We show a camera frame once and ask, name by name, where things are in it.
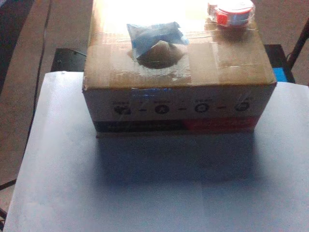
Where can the brown cardboard box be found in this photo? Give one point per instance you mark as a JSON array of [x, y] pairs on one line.
[[178, 96]]

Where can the blue plastic packet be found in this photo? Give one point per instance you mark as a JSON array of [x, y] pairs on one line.
[[154, 36]]

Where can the black tripod stand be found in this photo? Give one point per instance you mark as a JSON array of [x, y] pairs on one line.
[[298, 46]]

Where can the blue sticker patch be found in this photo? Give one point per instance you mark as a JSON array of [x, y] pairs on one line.
[[280, 75]]

